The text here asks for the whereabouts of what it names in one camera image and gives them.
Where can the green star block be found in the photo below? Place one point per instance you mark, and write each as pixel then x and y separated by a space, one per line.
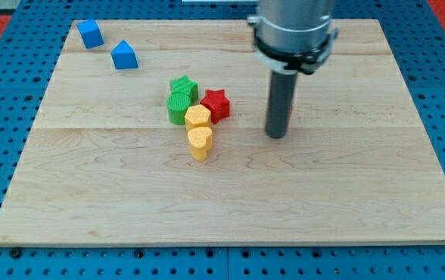
pixel 186 86

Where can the yellow hexagon block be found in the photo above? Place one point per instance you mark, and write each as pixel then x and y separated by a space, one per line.
pixel 197 116

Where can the blue cube block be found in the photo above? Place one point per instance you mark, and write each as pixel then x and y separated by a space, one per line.
pixel 90 33

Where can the yellow heart block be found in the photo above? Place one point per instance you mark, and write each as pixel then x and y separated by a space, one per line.
pixel 200 141

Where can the green circle block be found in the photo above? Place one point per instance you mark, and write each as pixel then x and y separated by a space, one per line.
pixel 177 105

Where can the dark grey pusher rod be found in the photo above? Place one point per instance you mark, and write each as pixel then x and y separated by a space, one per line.
pixel 280 101

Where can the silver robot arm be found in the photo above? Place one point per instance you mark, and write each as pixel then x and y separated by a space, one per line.
pixel 291 36

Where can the blue pentagon block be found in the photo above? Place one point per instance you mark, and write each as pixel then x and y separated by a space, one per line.
pixel 123 56

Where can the red star block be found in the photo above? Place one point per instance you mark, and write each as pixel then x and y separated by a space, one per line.
pixel 219 105

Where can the wooden board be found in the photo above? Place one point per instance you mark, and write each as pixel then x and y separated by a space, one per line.
pixel 103 166

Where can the red circle block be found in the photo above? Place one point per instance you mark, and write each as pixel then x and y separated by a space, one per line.
pixel 290 116

